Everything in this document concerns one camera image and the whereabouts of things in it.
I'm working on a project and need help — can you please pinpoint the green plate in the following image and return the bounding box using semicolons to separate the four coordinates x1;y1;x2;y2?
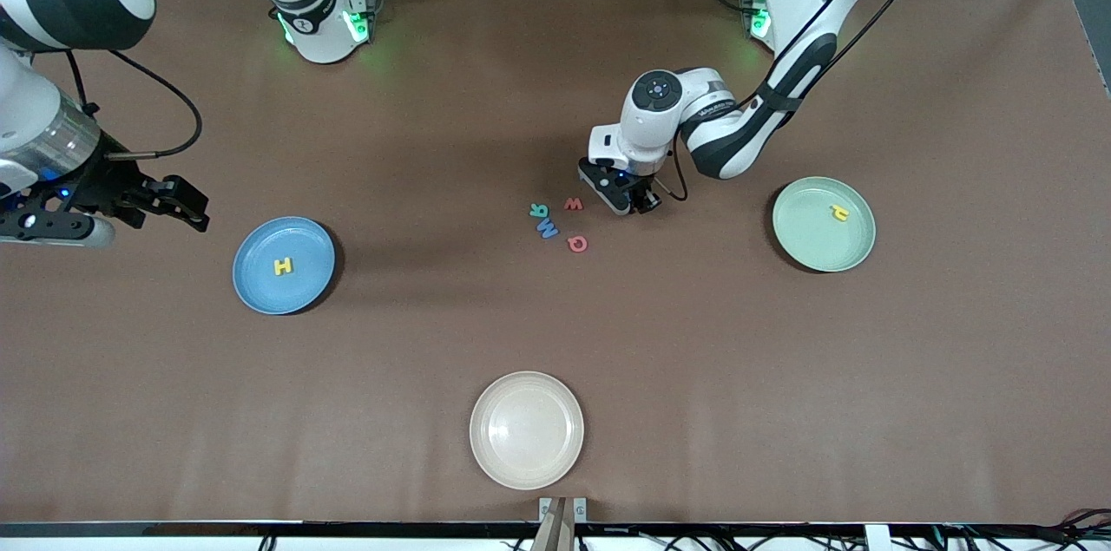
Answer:
772;176;877;273

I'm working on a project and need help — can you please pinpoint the beige plate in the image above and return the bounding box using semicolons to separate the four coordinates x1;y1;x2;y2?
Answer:
470;371;585;491

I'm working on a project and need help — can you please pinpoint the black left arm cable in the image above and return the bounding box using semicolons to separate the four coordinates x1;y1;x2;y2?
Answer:
651;0;934;203

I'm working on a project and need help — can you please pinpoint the blue plate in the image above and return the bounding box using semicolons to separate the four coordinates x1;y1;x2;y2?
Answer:
233;216;337;315

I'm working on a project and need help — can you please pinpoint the tan wooden post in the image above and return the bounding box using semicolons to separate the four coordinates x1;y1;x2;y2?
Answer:
531;499;575;551

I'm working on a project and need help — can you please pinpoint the grey metal mounting bracket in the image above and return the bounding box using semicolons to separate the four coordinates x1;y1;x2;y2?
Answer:
538;497;588;524

